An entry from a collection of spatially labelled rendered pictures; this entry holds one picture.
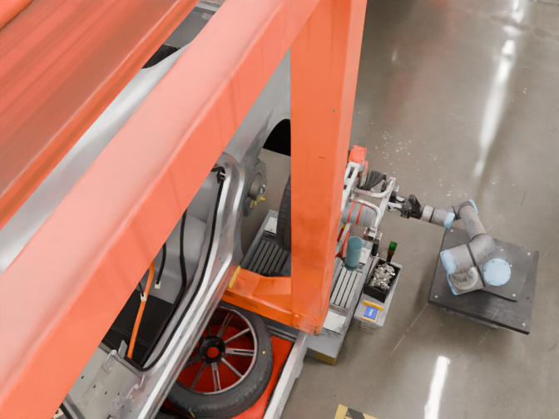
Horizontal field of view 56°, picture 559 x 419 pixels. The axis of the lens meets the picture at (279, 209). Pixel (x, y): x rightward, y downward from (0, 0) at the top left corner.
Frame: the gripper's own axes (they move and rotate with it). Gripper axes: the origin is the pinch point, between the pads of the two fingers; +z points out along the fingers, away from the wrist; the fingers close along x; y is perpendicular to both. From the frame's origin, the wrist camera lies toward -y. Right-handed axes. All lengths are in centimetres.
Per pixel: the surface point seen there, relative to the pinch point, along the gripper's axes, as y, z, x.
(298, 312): 9, 24, -81
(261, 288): 11, 48, -74
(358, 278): 77, 6, -12
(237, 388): 33, 42, -122
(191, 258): -16, 80, -85
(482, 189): 83, -58, 102
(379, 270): 26.4, -7.1, -31.1
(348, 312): 75, 5, -39
